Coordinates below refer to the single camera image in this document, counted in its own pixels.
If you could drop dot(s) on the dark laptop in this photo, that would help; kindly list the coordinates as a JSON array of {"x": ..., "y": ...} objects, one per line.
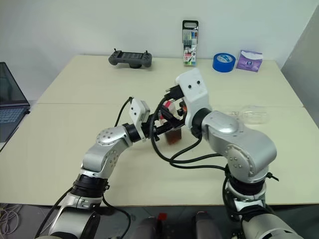
[{"x": 10, "y": 99}]

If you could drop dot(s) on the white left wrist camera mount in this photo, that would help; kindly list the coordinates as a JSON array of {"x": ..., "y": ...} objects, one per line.
[{"x": 136, "y": 109}]

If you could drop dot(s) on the grey panel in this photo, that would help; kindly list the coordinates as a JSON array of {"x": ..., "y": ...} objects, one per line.
[{"x": 304, "y": 62}]

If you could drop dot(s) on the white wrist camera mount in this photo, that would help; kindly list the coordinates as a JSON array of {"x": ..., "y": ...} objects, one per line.
[
  {"x": 194, "y": 92},
  {"x": 136, "y": 109}
]

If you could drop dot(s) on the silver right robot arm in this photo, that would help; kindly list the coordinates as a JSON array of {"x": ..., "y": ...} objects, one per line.
[{"x": 239, "y": 139}]

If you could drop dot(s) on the marker pen pack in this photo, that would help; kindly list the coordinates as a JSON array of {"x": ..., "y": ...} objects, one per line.
[{"x": 190, "y": 44}]

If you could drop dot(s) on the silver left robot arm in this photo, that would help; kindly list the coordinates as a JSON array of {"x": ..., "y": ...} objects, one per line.
[{"x": 104, "y": 149}]

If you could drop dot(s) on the blue tape roll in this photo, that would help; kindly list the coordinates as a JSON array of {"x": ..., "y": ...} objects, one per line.
[{"x": 223, "y": 62}]

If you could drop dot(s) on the dark rounded shape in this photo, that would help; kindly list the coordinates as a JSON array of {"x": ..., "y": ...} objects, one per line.
[
  {"x": 204, "y": 226},
  {"x": 147, "y": 229}
]

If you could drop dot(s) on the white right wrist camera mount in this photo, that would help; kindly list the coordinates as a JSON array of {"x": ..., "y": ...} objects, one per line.
[{"x": 194, "y": 92}]

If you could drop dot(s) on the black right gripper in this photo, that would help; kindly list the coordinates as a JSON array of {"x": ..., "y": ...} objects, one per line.
[{"x": 180, "y": 99}]

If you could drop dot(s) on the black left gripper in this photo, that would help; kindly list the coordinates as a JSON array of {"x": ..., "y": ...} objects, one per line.
[{"x": 153, "y": 129}]

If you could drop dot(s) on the grey handheld game controller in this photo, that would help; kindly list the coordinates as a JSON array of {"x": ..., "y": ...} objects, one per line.
[{"x": 129, "y": 58}]

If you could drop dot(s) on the small bottle with brown drink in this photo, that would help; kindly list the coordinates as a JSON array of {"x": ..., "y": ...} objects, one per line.
[{"x": 174, "y": 137}]

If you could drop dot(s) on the small red block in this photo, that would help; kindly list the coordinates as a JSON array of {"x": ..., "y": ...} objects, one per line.
[{"x": 162, "y": 216}]

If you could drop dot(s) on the purple tissue packet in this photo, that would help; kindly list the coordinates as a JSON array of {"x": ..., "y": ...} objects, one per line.
[{"x": 249, "y": 61}]

